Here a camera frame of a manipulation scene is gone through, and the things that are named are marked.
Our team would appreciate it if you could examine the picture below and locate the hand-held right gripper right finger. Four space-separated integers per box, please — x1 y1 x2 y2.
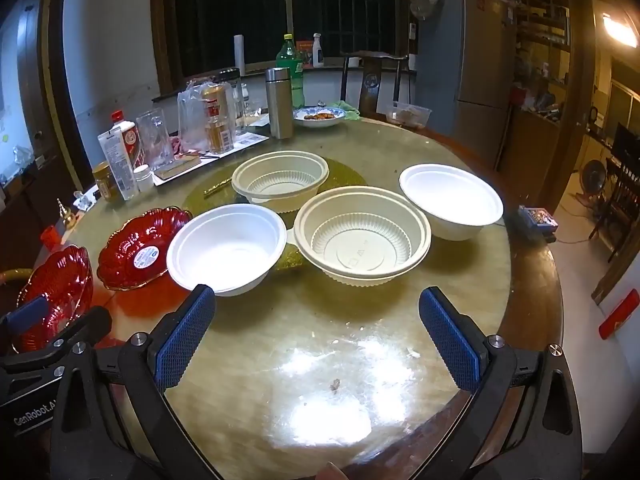
419 286 586 480

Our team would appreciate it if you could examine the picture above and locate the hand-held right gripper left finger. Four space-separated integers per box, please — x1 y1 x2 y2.
50 284 218 480

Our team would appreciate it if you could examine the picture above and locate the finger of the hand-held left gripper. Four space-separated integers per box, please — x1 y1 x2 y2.
0 305 113 378
5 296 49 333

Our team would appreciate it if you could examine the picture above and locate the red scalloped glass plate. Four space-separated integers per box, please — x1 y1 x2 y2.
15 245 94 353

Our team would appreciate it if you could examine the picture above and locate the red glass plate with sticker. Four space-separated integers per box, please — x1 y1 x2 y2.
96 206 194 292

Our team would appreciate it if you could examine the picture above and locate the white foam bowl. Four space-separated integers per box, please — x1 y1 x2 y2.
166 205 288 297
398 162 504 241

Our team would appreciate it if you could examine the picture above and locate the beige ribbed plastic bowl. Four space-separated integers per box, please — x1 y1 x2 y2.
293 186 432 288
231 150 331 213

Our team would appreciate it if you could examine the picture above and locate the dark wooden sideboard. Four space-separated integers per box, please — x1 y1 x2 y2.
0 155 101 271

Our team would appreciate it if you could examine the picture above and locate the brown jar with gold lid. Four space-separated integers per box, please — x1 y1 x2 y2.
92 161 121 203

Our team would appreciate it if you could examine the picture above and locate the blue printed box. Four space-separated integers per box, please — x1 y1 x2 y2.
517 205 558 235

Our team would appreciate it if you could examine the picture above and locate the red plastic item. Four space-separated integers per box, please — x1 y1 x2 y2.
598 290 640 338

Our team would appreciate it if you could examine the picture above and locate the flat brown tray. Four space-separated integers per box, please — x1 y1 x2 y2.
154 152 203 181

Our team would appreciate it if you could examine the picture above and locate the white bottle with red cap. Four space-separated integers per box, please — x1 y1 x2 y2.
111 110 146 166

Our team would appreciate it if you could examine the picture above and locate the small glass liquor bottle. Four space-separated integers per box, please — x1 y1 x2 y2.
206 115 236 155

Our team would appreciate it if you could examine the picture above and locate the printed white paper sheet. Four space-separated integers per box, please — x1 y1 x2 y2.
200 127 272 161

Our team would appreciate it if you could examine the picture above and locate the standing fan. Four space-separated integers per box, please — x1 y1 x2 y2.
582 160 608 196

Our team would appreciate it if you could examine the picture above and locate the clear plastic bag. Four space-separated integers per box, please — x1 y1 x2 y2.
177 80 236 153

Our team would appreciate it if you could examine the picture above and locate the clear plastic container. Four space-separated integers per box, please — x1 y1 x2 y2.
385 102 433 128

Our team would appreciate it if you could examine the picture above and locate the blue patterned white plate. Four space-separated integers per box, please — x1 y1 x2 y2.
292 106 347 128

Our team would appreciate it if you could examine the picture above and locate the green cloth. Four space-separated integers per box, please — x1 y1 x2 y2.
327 101 361 121

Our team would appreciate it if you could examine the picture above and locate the stainless steel thermos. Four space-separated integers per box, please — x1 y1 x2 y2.
265 66 294 140

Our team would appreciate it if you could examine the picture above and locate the dark wooden chair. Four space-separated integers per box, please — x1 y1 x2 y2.
340 50 413 116

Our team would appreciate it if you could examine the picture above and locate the grey refrigerator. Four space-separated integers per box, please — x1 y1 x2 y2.
417 0 518 166

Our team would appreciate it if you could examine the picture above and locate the green soda bottle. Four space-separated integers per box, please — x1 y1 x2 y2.
276 34 306 108

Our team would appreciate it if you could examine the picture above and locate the cluttered wooden shelf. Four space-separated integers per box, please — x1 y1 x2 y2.
515 0 571 111

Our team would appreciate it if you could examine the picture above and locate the dark window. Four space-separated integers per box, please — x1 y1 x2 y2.
172 0 418 78

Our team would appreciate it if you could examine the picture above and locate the hanging plastic bag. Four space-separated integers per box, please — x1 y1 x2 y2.
410 0 446 22

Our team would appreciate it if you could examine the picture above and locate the wall lamp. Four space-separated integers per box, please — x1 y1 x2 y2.
602 12 640 48

